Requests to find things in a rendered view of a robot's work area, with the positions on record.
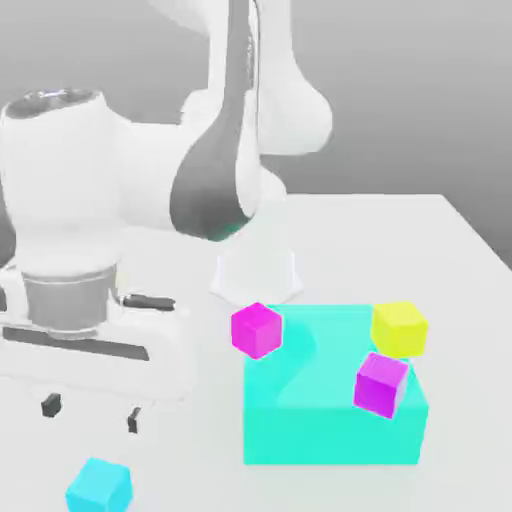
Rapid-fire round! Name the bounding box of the small yellow cube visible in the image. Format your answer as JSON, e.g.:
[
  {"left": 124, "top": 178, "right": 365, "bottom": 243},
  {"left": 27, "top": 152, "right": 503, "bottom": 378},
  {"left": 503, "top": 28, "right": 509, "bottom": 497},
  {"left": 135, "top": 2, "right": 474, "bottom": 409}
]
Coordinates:
[{"left": 370, "top": 301, "right": 430, "bottom": 359}]

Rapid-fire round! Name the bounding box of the large turquoise box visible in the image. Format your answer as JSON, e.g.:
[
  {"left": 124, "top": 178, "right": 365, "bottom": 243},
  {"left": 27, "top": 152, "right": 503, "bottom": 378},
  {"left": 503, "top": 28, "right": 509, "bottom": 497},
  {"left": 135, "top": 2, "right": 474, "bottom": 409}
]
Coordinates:
[{"left": 242, "top": 303, "right": 430, "bottom": 466}]

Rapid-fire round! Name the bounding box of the small magenta cube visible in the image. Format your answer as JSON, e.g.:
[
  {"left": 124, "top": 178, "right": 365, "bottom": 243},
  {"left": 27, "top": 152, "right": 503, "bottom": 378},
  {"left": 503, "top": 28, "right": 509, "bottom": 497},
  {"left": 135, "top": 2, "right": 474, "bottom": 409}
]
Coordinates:
[{"left": 230, "top": 302, "right": 284, "bottom": 361}]

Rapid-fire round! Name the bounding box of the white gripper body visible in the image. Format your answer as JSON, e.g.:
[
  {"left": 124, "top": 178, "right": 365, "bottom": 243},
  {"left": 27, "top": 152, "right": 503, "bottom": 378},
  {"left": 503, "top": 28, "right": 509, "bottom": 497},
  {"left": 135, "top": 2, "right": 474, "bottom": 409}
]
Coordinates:
[{"left": 0, "top": 313, "right": 198, "bottom": 405}]

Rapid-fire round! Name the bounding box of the small cyan cube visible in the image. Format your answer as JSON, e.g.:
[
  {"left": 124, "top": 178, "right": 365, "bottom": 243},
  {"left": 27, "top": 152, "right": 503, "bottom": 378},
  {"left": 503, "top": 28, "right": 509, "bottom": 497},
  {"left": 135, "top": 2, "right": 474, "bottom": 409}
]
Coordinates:
[{"left": 64, "top": 457, "right": 134, "bottom": 512}]

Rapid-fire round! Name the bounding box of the small purple cube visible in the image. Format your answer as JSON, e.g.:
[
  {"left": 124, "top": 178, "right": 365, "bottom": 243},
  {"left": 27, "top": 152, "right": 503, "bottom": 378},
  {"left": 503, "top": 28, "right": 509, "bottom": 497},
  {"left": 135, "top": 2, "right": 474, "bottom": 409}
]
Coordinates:
[{"left": 352, "top": 351, "right": 410, "bottom": 420}]

